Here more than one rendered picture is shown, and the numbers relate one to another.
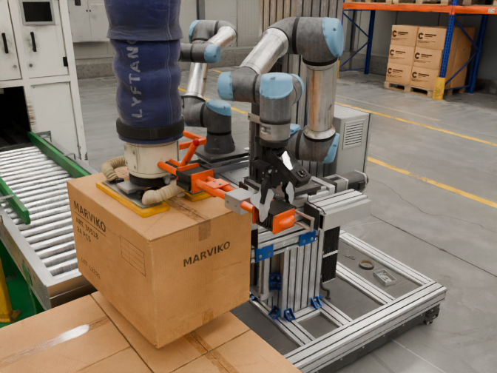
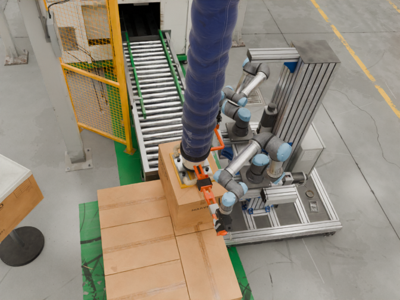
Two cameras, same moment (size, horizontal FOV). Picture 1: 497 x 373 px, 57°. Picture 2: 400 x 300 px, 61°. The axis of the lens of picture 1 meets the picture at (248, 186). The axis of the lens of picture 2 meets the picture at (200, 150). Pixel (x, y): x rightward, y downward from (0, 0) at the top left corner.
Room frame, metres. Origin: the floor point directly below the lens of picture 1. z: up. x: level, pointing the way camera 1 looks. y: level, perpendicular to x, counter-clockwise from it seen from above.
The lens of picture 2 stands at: (0.00, -0.20, 3.21)
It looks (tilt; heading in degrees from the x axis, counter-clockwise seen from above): 50 degrees down; 18
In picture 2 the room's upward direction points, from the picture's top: 8 degrees clockwise
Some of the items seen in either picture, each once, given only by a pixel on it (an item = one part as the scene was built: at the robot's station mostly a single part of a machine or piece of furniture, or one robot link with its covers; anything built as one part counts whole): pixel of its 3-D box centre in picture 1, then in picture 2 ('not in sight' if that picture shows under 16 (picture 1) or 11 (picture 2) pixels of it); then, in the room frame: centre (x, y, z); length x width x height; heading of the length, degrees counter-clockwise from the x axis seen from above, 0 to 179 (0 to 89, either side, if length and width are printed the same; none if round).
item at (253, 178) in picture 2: not in sight; (256, 172); (1.69, -0.13, 1.09); 0.15 x 0.15 x 0.10
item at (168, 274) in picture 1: (157, 240); (190, 181); (1.50, 0.34, 0.87); 0.60 x 0.40 x 0.40; 43
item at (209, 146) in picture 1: (219, 139); (240, 127); (2.10, 0.14, 1.09); 0.15 x 0.15 x 0.10
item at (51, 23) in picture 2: not in sight; (55, 34); (1.81, 1.74, 1.62); 0.20 x 0.05 x 0.30; 39
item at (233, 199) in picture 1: (240, 200); (214, 209); (1.17, 0.02, 1.19); 0.07 x 0.07 x 0.04; 42
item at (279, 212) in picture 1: (273, 216); (220, 227); (1.06, -0.07, 1.20); 0.08 x 0.07 x 0.05; 42
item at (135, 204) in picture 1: (130, 191); (181, 168); (1.44, 0.41, 1.10); 0.34 x 0.10 x 0.05; 42
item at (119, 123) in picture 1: (151, 124); (195, 147); (1.51, 0.33, 1.32); 0.23 x 0.23 x 0.04
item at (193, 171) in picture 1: (194, 177); (204, 184); (1.32, 0.17, 1.20); 0.10 x 0.08 x 0.06; 132
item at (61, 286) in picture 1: (125, 263); (180, 166); (1.81, 0.56, 0.58); 0.70 x 0.03 x 0.06; 129
